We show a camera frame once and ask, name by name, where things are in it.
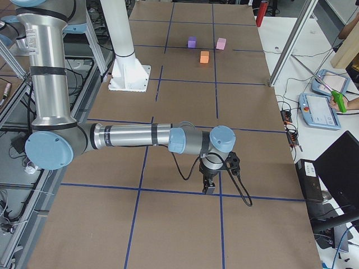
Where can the far blue teach pendant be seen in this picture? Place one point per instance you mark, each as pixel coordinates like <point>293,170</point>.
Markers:
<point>334,80</point>

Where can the aluminium side frame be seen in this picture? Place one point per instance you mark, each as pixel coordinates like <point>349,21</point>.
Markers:
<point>86,64</point>

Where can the blue teach pendant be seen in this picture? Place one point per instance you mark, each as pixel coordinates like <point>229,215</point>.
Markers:
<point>334,80</point>
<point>317,113</point>

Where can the aluminium frame post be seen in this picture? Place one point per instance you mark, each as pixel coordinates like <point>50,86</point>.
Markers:
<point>292,39</point>

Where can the pink foam block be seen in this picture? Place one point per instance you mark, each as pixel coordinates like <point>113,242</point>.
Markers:
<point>221,43</point>

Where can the white pedestal column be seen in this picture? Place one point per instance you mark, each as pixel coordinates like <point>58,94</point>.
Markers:
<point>128,74</point>

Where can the orange black connector block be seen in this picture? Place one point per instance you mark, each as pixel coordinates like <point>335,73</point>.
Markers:
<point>286,116</point>

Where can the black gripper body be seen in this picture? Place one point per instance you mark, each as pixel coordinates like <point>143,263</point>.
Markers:
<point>208,174</point>

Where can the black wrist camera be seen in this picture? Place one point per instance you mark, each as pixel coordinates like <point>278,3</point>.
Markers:
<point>233,162</point>

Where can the purple foam block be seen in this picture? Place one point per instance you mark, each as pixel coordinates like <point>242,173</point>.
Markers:
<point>191,43</point>

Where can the green handled reacher grabber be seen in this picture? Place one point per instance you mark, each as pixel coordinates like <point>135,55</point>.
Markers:
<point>337,96</point>

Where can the person's hand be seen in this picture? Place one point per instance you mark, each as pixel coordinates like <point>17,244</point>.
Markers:
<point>335,106</point>

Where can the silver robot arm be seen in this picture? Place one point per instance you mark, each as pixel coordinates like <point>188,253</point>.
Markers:
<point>58,138</point>

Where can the black monitor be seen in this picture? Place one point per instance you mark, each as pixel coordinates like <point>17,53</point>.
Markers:
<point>337,168</point>

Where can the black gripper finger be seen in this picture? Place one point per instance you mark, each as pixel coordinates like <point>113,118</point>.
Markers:
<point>210,188</point>
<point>205,186</point>

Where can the orange foam block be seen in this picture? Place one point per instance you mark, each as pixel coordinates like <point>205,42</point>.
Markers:
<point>204,56</point>

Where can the near blue teach pendant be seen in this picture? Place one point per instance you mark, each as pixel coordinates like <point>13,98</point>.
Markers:
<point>317,113</point>

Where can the red cylinder bottle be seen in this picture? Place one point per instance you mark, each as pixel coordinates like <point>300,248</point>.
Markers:
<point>261,12</point>

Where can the black computer box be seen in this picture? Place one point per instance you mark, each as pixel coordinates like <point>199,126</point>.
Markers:
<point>309,181</point>

